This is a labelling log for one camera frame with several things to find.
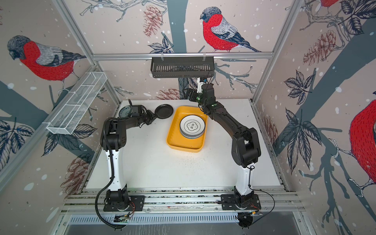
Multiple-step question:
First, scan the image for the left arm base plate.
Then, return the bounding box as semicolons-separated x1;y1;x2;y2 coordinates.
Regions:
103;195;145;212

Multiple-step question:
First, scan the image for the yellow plastic bin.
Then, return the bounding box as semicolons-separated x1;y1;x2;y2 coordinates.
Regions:
166;106;208;153

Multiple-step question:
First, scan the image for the white flower plate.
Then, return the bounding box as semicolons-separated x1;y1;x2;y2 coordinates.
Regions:
179;115;206;136
181;133;203;140

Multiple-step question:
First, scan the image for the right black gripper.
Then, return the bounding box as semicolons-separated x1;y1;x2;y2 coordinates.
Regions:
183;87;209;107

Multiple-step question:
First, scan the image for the aluminium mounting rail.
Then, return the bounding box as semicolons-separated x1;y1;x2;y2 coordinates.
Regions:
61;189;305;214

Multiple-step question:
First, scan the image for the small black plate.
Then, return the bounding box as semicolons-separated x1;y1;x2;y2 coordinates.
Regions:
154;104;174;119

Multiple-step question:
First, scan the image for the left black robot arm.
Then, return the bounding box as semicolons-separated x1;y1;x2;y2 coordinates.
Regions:
101;104;156;212

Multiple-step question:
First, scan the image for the small green patterned plate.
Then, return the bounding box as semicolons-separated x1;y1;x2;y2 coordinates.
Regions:
118;105;133;118

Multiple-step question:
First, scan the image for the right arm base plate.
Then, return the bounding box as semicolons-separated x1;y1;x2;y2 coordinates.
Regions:
218;194;261;211

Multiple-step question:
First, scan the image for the white mesh wall shelf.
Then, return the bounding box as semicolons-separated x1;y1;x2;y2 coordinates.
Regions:
47;71;107;135

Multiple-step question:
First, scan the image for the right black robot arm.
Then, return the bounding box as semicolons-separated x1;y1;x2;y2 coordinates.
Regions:
183;83;261;210

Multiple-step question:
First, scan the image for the black hanging wire basket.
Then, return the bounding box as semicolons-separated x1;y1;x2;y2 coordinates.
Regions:
150;56;214;78

